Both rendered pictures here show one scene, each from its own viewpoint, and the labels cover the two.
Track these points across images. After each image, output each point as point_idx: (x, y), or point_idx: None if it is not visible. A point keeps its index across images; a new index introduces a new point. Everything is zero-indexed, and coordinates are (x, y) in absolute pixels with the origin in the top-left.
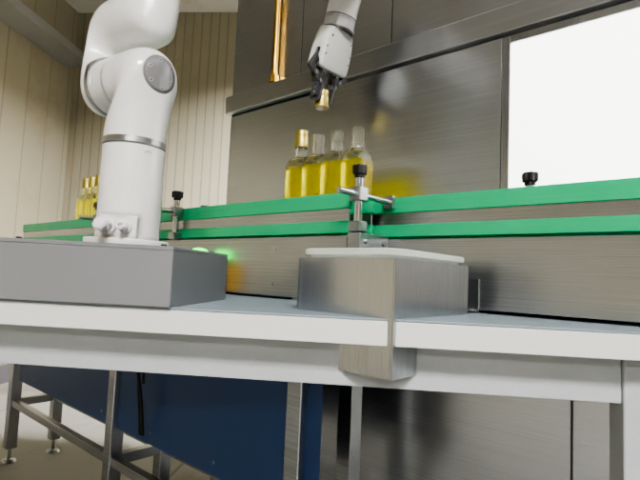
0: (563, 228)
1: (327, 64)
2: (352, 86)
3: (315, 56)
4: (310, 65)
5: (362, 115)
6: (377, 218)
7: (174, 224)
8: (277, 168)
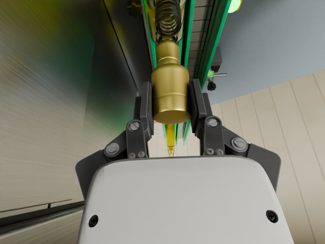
0: None
1: (231, 170)
2: (20, 188)
3: (275, 190)
4: (273, 154)
5: (10, 68)
6: None
7: (210, 67)
8: (118, 118)
